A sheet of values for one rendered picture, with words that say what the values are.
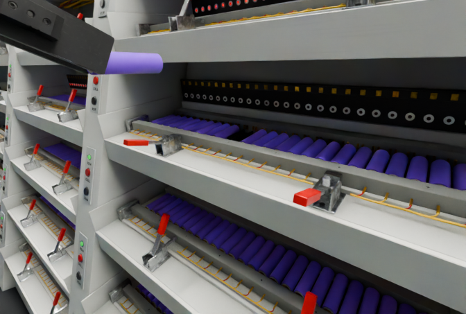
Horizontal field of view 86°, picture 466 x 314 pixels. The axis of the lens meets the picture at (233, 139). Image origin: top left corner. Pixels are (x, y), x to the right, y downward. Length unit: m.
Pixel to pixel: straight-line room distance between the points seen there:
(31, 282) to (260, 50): 1.11
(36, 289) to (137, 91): 0.82
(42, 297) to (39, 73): 0.80
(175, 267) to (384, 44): 0.44
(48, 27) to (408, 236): 0.31
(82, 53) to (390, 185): 0.30
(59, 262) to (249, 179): 0.70
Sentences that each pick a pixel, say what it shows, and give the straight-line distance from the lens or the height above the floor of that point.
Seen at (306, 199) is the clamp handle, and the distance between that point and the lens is 0.22.
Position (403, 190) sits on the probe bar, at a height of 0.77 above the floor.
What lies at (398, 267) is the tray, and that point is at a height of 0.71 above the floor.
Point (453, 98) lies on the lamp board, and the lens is 0.41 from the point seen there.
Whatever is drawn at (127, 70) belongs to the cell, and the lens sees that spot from 0.24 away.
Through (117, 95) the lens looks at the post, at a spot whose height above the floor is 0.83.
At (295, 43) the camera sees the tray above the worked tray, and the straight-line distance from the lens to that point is 0.30.
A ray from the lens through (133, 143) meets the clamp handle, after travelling 0.39.
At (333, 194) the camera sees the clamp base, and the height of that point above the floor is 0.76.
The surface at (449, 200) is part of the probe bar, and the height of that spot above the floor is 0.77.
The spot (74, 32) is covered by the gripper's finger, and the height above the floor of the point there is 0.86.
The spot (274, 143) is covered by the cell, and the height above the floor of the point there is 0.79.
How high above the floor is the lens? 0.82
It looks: 5 degrees down
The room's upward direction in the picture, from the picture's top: 8 degrees clockwise
